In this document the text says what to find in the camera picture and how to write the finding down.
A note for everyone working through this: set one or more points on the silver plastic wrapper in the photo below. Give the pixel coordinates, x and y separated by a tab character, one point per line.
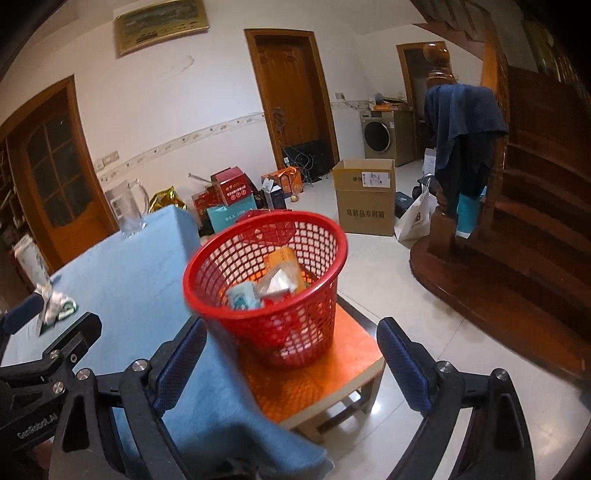
277	284

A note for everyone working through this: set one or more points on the white green wrapper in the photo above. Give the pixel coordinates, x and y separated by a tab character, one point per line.
57	304

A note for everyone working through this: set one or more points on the orange wooden stool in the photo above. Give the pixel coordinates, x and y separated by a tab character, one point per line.
323	387

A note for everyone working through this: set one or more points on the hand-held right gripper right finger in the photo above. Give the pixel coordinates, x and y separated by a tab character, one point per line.
401	364

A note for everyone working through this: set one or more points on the orange gift box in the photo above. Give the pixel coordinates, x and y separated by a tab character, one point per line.
286	180

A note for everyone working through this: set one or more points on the framed picture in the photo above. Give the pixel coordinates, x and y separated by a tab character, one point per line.
161	25

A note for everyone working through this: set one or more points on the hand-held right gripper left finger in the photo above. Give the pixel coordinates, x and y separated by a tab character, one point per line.
180	364

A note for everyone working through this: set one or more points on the wooden staircase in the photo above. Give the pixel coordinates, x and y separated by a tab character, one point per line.
531	277

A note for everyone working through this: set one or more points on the dark blue jacket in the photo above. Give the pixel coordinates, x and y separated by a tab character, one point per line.
466	115

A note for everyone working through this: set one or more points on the teal white packet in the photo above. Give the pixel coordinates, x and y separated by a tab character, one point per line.
242	297

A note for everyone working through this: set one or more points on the red plastic basket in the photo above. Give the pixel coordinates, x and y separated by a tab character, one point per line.
286	332

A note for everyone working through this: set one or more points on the grey washing machine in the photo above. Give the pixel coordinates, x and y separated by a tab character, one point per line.
381	136

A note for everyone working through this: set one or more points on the dark red box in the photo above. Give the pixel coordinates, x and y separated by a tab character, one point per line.
203	203

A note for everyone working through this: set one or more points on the blue tablecloth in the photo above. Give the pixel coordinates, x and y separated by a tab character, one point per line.
138	286

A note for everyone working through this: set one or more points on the narrow wooden doorway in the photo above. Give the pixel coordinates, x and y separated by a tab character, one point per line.
413	92

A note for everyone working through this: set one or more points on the white paper cup with lid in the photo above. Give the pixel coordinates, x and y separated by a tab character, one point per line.
32	263

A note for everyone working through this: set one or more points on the large cardboard box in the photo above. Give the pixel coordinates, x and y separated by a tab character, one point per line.
364	207

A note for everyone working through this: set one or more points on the plain wooden door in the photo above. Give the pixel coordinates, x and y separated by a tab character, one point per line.
291	92

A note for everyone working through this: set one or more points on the glass mug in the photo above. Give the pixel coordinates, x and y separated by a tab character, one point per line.
127	212

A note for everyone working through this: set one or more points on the orange medicine box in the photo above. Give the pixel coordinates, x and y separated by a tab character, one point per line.
286	258

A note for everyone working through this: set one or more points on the red upright box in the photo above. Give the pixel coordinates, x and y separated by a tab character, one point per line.
233	187

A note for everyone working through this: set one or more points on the wooden door with glass panes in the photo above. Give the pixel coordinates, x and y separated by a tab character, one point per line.
55	175

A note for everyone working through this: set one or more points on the white shopping bag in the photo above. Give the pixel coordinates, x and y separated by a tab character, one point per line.
413	221

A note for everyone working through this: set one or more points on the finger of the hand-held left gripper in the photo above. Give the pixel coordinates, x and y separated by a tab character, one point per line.
23	311
81	334

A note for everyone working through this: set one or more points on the teal garment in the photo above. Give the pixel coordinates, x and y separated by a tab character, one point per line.
468	217

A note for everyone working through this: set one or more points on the gold foil bag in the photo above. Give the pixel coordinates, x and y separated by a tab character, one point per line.
166	201

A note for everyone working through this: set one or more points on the teal box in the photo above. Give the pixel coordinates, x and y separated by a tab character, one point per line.
226	217

